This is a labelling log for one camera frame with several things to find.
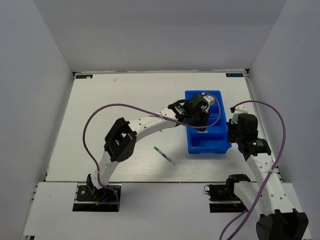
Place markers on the green refill pen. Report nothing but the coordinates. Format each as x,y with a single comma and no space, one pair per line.
165,156

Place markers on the aluminium table edge rail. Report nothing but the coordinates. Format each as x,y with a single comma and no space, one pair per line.
256,100

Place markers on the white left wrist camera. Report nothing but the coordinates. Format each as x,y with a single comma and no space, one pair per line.
209,98

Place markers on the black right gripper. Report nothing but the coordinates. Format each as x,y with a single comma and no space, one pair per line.
230,138

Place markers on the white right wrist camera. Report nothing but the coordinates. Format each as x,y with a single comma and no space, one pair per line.
238,110

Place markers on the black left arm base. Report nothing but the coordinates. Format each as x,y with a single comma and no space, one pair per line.
105,201

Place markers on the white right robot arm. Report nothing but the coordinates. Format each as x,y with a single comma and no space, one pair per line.
278,217

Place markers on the blue compartment tray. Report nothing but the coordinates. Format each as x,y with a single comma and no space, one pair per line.
214,139

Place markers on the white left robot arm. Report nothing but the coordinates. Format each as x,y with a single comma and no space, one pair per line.
122,137

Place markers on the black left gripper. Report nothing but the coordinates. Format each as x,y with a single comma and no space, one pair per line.
204,119

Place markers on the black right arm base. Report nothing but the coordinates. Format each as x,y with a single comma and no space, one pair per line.
225,192

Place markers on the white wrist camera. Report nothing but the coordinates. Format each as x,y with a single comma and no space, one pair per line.
238,110
209,98

